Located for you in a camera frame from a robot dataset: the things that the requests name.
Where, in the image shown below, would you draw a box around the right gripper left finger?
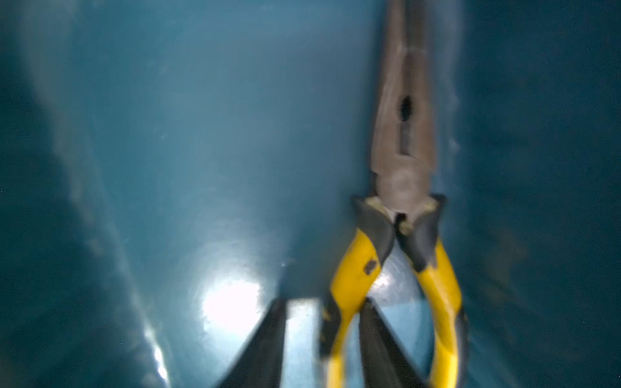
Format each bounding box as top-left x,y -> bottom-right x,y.
218,299 -> 287,387

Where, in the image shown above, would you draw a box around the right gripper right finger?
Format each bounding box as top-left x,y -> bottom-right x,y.
358,297 -> 427,388

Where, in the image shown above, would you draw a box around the black yellow striped pliers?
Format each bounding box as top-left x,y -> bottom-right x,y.
319,1 -> 469,387

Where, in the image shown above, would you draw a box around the blue storage box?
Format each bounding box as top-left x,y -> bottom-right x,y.
1,1 -> 620,387

